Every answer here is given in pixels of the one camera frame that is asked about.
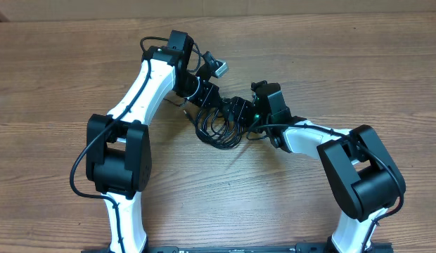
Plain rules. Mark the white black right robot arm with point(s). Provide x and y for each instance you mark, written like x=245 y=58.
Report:
x=364 y=179

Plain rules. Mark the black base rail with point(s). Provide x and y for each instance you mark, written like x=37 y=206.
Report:
x=305 y=247

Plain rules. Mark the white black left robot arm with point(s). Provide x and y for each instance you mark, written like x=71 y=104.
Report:
x=117 y=152

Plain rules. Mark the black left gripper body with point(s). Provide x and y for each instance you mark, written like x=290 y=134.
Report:
x=203 y=93

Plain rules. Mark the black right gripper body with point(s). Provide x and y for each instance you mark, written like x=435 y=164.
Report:
x=261 y=119

